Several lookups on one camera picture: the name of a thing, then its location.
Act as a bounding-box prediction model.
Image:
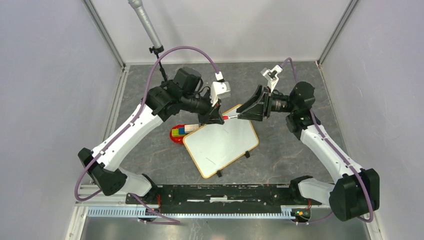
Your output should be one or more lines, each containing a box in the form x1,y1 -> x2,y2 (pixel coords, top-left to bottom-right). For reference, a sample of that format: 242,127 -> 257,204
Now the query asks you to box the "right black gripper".
236,84 -> 297,123

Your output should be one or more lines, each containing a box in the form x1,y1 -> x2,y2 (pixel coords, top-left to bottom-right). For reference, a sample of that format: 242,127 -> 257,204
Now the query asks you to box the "silver microphone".
128,0 -> 163,49

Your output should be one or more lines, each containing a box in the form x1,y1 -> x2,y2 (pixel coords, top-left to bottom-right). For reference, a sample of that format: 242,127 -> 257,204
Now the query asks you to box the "red toy plate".
169,124 -> 187,145

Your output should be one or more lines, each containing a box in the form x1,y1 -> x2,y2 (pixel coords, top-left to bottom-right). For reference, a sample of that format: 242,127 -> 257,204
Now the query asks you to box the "green toy brick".
171,128 -> 180,138

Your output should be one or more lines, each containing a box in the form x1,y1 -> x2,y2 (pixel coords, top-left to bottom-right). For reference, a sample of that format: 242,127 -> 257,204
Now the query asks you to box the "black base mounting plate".
141,184 -> 321,214

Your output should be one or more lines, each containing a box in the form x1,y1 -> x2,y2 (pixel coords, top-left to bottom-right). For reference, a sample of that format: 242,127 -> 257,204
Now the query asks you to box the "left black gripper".
181,89 -> 225,126

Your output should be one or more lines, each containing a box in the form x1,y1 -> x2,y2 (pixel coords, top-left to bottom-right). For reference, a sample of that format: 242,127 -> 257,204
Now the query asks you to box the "red whiteboard marker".
222,115 -> 238,120

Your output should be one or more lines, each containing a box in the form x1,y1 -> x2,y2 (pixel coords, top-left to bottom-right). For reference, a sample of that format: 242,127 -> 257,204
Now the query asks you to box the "purple cable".
280,57 -> 375,225
74,45 -> 222,225

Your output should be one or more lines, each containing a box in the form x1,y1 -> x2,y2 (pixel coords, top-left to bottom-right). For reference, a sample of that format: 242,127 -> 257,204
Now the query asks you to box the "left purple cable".
74,45 -> 222,225

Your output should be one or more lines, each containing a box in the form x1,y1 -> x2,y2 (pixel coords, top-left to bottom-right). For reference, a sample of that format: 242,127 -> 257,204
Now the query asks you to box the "white toy brick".
184,124 -> 200,134

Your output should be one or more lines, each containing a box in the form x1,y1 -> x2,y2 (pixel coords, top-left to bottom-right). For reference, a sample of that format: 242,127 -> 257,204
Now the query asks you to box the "blue toy brick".
177,127 -> 187,136

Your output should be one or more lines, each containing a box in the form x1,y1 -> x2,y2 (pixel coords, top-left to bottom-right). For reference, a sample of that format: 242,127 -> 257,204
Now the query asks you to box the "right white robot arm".
236,81 -> 380,223

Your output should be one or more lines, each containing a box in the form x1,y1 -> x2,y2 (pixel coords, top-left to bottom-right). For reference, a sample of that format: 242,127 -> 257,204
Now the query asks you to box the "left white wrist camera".
210,71 -> 231,106

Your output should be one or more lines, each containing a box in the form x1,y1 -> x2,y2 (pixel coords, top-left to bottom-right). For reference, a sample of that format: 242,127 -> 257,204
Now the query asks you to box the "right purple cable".
280,57 -> 375,225

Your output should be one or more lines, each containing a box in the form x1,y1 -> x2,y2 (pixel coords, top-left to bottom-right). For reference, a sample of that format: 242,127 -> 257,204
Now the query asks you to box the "yellow framed whiteboard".
182,118 -> 259,179

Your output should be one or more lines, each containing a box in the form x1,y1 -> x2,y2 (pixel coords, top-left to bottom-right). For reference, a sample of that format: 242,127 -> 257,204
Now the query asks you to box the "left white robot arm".
77,67 -> 231,204

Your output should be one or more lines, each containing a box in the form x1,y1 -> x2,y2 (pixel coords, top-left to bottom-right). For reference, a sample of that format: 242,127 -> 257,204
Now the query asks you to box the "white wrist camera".
260,64 -> 283,93
210,71 -> 231,106

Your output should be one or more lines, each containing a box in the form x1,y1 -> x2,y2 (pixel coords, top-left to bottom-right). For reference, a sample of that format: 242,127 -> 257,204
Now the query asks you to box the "slotted cable duct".
87,206 -> 309,220

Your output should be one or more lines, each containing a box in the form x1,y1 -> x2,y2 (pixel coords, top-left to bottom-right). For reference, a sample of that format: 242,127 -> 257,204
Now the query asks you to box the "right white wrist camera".
260,64 -> 283,93

